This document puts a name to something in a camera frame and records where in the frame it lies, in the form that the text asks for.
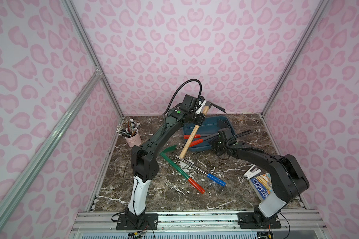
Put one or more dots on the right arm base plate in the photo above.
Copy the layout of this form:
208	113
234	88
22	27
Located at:
255	220

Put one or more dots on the left aluminium frame strut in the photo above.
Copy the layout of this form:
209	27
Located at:
25	180

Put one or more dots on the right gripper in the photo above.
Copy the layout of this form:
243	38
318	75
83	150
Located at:
222	139

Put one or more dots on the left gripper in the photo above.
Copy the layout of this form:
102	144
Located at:
199	118

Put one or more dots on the green handled garden tool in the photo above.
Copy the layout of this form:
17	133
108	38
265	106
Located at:
179	170

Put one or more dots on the teal plastic storage box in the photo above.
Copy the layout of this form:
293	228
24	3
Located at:
210	126

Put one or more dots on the pens bundle in cup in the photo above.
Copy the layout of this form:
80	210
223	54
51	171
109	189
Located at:
128	128

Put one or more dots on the wooden handled tool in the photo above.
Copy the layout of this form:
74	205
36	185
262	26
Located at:
194	131

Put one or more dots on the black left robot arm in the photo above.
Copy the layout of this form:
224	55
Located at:
143	158

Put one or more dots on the aluminium front rail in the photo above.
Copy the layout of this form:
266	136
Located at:
290	224

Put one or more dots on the blue handled metal tool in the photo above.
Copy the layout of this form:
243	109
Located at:
209	175

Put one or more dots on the pink pen cup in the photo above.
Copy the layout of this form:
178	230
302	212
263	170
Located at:
134	140

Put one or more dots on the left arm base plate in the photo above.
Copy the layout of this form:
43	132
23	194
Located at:
132	222

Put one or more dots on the blue printed booklet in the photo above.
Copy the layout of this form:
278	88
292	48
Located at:
261	183

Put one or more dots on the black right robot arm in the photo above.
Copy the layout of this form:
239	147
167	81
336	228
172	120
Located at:
287	178

